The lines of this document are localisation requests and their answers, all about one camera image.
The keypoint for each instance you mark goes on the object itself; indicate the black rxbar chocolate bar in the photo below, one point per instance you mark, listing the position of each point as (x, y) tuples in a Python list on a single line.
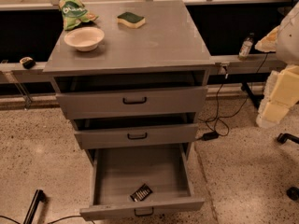
[(141, 194)]

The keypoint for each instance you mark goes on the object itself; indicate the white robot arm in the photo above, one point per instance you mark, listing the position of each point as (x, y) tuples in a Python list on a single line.
[(281, 90)]

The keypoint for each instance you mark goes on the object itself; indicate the grey drawer cabinet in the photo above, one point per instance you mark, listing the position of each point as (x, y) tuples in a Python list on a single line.
[(167, 42)]

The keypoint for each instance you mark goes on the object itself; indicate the grey middle drawer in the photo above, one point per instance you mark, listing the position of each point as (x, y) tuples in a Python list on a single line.
[(136, 131)]

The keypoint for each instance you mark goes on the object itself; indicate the grey drawer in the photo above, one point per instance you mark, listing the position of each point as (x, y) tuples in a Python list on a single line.
[(123, 95), (119, 172), (136, 131)]

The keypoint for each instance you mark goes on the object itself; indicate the grey top drawer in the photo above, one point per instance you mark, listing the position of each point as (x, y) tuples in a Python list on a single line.
[(123, 95)]

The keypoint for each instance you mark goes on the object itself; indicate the grey bottom drawer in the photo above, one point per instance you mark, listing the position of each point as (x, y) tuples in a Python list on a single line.
[(119, 172)]

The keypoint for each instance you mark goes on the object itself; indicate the black power adapter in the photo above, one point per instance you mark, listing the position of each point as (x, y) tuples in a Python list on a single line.
[(210, 136)]

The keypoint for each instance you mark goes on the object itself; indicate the green yellow sponge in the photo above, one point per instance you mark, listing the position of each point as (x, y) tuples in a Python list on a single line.
[(131, 20)]

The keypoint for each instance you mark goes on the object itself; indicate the white bowl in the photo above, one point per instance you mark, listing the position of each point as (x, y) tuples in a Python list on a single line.
[(85, 38)]

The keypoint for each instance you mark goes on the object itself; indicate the black table leg with caster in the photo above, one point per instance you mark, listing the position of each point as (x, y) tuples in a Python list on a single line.
[(255, 99)]

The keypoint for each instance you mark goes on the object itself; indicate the small clear bottle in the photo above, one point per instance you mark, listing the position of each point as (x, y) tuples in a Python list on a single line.
[(246, 47)]

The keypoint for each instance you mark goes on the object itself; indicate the green chip bag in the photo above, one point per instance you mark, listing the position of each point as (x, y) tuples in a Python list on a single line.
[(75, 13)]

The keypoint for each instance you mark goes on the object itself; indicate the black yellow tape measure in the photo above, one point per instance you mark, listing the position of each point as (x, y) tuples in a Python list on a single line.
[(27, 62)]

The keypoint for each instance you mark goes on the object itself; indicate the black stand leg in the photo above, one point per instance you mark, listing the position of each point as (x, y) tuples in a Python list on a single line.
[(38, 198)]

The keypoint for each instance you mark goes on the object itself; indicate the metal rail shelf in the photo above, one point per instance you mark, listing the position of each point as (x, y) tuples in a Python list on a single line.
[(255, 64)]

